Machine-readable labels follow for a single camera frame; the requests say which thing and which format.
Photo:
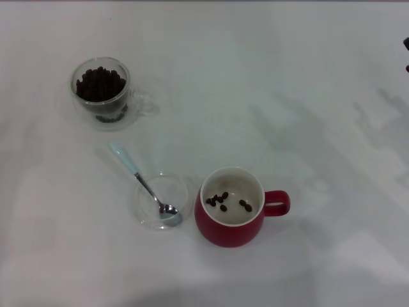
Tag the red ceramic mug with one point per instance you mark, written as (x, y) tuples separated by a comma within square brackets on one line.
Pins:
[(223, 236)]

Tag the double-walled glass cup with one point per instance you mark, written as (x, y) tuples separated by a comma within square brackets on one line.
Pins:
[(142, 102)]

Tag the pile of coffee beans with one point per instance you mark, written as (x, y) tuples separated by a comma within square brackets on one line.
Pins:
[(100, 84)]

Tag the clear glass saucer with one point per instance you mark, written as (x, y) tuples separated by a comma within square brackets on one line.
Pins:
[(143, 208)]

